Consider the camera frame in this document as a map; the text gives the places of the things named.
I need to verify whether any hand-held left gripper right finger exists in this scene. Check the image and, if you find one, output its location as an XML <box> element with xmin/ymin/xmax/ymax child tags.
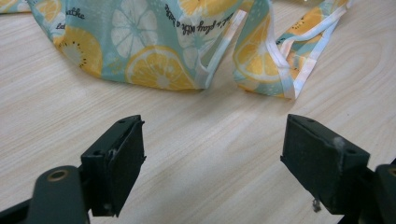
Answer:
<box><xmin>279</xmin><ymin>113</ymin><xmax>372</xmax><ymax>217</ymax></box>

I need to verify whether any lemon print cloth bag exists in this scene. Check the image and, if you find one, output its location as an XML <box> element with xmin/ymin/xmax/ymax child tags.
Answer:
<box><xmin>0</xmin><ymin>0</ymin><xmax>354</xmax><ymax>101</ymax></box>

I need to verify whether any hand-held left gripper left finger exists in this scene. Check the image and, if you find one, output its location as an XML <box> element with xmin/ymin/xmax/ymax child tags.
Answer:
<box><xmin>80</xmin><ymin>114</ymin><xmax>147</xmax><ymax>218</ymax></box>

